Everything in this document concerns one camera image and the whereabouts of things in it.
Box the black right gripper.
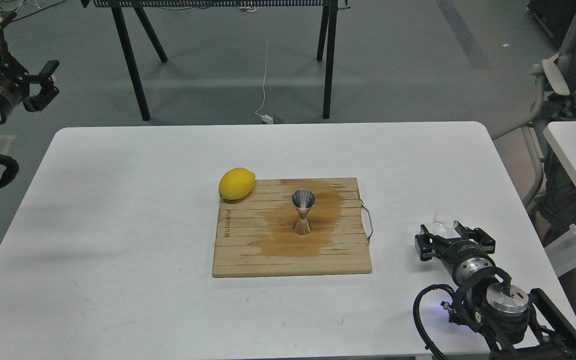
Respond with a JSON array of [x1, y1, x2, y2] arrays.
[[414, 222, 496, 286]]

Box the small clear glass cup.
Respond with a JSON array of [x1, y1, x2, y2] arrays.
[[431, 208, 458, 238]]

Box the steel double jigger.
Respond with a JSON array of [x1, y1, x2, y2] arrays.
[[291, 188, 316, 236]]

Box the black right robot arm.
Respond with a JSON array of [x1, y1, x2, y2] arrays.
[[413, 222, 576, 360]]

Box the wooden cutting board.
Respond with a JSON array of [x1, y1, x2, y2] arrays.
[[212, 177, 373, 278]]

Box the yellow lemon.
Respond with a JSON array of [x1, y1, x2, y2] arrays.
[[218, 167, 256, 201]]

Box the cables on floor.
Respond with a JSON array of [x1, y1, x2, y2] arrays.
[[0, 0, 69, 26]]

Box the white cable with plug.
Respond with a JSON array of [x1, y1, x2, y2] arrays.
[[255, 52, 275, 125]]

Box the black metal table frame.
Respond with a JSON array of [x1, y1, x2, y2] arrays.
[[81, 0, 349, 122]]

